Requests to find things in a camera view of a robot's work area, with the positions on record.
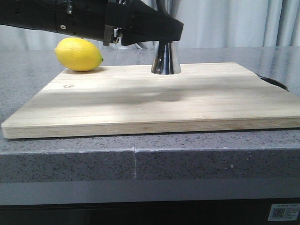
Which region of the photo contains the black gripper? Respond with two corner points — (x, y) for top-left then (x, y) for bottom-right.
(53, 0), (183, 46)

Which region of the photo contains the steel double jigger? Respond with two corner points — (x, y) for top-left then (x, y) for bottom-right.
(151, 41), (181, 75)

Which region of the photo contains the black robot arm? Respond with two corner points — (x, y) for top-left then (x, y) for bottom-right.
(0, 0), (183, 46)

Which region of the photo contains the grey curtain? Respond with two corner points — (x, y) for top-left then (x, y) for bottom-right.
(0, 0), (300, 51)

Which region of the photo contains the yellow lemon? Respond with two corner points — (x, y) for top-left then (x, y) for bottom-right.
(54, 37), (103, 72)

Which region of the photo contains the wooden cutting board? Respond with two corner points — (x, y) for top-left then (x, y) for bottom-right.
(1, 62), (300, 139)

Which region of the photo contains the white QR label sticker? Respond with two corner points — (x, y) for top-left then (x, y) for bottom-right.
(268, 203), (300, 222)

